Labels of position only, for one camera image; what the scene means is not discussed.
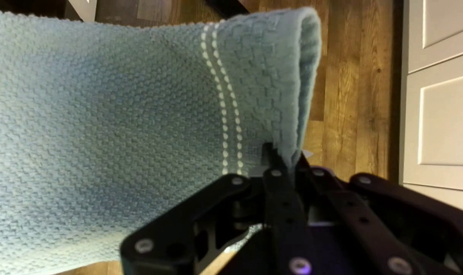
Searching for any white right drawer cabinet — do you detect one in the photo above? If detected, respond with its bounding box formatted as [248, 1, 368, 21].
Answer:
[400, 0, 463, 209]

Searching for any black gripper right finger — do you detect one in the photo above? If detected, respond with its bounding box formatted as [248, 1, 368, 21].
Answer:
[296, 157, 463, 275]

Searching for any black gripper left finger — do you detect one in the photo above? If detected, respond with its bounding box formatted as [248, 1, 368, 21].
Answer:
[119, 143, 313, 275]

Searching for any light blue towel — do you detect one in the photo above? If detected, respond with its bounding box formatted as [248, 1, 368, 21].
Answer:
[0, 7, 320, 275]

